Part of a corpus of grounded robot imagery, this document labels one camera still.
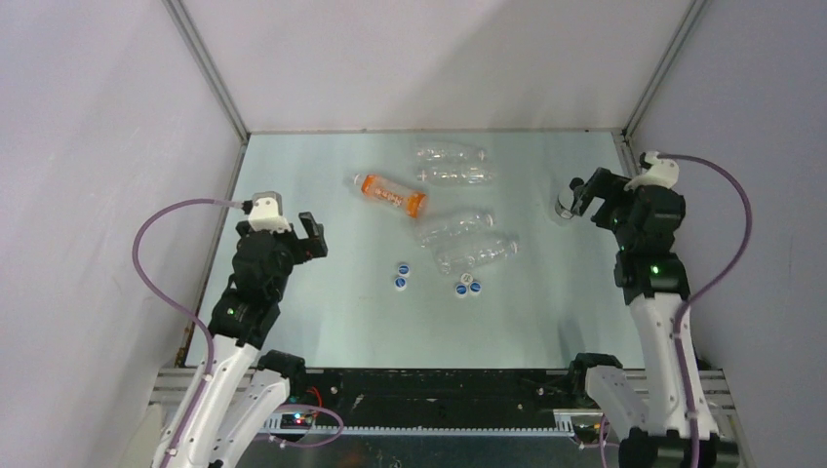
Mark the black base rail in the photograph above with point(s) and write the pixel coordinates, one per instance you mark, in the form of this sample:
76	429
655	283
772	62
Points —
452	398

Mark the left electronics board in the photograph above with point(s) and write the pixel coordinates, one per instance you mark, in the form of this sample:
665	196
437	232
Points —
295	421

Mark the clear bottle second row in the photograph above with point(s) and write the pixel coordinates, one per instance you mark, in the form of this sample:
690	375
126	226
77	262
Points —
455	175

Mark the white cable duct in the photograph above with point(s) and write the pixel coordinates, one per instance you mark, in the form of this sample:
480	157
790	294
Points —
275	426

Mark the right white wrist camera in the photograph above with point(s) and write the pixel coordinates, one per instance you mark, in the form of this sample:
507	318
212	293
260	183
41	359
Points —
657	170

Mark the orange labelled bottle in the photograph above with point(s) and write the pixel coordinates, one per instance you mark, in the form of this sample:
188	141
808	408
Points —
378	188

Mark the small clear bottle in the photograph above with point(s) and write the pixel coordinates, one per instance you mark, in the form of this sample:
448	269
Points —
563	203

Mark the clear bottle nearest caps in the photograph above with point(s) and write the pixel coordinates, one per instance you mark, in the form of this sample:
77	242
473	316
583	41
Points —
475	251

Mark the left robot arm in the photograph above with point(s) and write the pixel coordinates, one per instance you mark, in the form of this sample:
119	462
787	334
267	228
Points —
239	385

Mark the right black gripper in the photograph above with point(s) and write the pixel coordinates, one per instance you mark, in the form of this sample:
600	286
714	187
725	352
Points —
604	184

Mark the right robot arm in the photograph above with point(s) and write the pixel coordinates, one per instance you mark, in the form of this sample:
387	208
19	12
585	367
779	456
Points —
673	425

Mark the right electronics board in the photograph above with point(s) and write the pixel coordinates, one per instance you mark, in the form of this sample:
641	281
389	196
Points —
590	435

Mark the electronics board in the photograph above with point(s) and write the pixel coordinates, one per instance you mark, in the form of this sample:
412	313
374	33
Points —
590	435
295	421

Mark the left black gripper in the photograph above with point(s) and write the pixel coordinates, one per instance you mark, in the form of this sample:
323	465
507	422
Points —
314	247

